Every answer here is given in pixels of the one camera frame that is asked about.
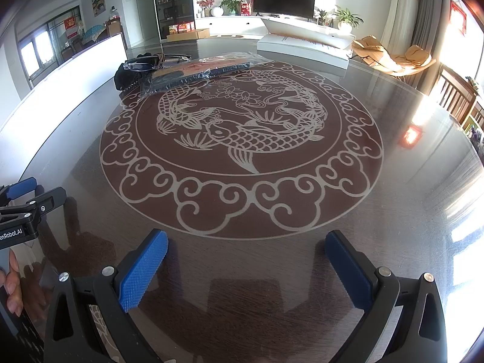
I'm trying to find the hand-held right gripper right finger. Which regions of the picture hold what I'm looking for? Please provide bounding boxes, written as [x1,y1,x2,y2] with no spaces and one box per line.
[325,230,449,363]

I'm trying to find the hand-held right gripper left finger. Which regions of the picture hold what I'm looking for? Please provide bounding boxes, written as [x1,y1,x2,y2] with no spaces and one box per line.
[43,229,169,363]

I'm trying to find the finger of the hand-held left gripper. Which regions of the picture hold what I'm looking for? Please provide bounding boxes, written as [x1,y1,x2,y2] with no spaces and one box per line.
[22,187,67,219]
[0,182,37,209]

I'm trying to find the person's left hand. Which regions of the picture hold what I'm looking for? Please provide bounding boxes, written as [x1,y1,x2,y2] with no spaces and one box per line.
[0,250,24,317]

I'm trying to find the person's dark dotted clothing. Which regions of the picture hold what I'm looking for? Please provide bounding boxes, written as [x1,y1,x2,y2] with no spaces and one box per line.
[0,310,48,363]

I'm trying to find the white board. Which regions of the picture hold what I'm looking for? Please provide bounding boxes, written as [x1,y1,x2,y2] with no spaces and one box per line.
[0,32,128,159]

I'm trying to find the balcony sliding door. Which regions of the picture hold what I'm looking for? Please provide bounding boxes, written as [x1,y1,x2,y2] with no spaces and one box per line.
[17,5,84,72]

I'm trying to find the clear packaged black comb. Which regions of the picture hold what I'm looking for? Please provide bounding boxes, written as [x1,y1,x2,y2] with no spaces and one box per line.
[139,58,253,98]

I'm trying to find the wooden chair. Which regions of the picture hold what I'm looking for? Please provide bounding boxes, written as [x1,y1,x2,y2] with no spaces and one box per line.
[429,64,479,126]

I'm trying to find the white door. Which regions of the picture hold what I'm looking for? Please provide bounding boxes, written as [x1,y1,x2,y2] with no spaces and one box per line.
[134,0,155,46]

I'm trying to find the brown cardboard box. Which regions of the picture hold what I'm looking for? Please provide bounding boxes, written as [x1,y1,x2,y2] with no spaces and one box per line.
[166,28,211,42]

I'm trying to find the beige lounge chair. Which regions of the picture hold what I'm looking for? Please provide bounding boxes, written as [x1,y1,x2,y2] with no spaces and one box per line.
[351,35,402,74]
[393,44,432,79]

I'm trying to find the red yellow snack box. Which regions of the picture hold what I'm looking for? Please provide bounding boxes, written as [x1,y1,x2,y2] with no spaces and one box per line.
[168,21,196,34]

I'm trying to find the white flat box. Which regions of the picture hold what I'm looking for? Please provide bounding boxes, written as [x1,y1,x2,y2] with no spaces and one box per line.
[257,18,357,70]

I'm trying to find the dark glass cabinet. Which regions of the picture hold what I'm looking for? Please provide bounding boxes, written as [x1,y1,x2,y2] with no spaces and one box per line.
[152,0,195,41]

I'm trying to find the grey curtain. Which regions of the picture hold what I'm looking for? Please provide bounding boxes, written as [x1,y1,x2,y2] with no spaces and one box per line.
[410,0,453,92]

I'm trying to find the large potted plant white pot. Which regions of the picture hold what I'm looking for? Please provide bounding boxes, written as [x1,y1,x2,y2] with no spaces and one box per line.
[334,6,364,33]

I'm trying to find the red flower bouquet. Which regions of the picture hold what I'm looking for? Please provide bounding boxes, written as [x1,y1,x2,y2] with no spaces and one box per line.
[196,0,219,18]

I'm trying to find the white television cabinet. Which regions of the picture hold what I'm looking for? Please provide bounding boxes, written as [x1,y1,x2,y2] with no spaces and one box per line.
[194,14,357,41]

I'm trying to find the green potted plant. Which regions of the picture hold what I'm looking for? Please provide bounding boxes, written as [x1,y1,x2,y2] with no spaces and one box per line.
[220,0,243,16]

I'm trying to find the black television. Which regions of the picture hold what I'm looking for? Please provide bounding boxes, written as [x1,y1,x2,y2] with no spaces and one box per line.
[252,0,317,19]

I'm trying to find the red window decoration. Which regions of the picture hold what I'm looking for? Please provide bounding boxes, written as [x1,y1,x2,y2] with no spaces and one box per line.
[450,0,468,37]

